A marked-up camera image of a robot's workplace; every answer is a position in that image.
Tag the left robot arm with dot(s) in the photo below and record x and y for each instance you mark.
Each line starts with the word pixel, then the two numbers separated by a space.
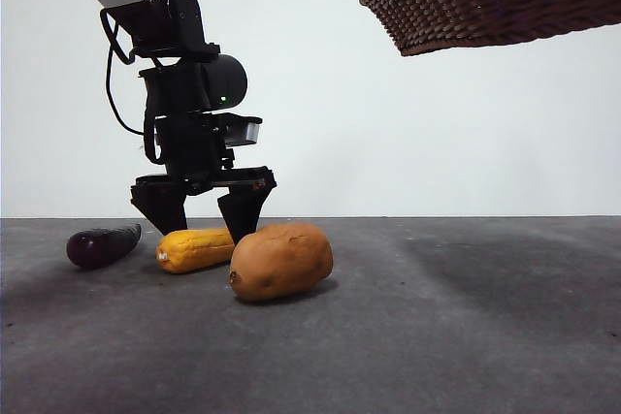
pixel 184 21

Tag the brown potato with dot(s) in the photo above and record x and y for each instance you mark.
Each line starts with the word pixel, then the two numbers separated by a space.
pixel 281 261

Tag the brown wicker basket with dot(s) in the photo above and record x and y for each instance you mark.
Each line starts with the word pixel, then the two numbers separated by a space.
pixel 485 2

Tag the yellow corn cob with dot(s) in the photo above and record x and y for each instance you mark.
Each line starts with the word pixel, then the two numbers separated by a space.
pixel 199 250

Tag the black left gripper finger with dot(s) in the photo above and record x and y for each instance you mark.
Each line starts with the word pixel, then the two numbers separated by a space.
pixel 242 213
pixel 162 210

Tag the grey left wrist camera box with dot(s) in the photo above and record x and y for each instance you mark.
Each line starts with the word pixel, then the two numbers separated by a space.
pixel 250 132

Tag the purple eggplant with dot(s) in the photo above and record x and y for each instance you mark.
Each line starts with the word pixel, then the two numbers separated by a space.
pixel 97 246

